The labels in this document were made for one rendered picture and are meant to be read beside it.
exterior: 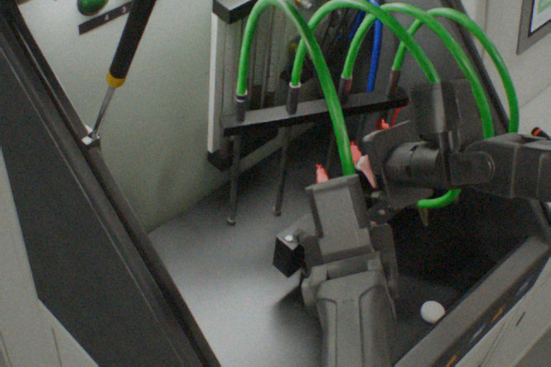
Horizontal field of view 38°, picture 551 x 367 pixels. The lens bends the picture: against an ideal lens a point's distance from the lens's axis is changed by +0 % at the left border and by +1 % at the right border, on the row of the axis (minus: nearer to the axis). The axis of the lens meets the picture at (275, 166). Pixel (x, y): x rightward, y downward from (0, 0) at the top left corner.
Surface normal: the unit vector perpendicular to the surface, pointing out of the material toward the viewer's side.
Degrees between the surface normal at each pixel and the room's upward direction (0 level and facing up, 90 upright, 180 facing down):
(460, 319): 0
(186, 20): 90
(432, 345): 0
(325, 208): 45
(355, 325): 40
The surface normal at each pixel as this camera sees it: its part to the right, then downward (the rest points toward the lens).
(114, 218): 0.54, -0.11
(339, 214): -0.14, 0.00
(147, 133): 0.70, 0.57
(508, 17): 0.70, 0.39
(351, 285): -0.28, -0.93
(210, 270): 0.08, -0.67
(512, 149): -0.70, 0.15
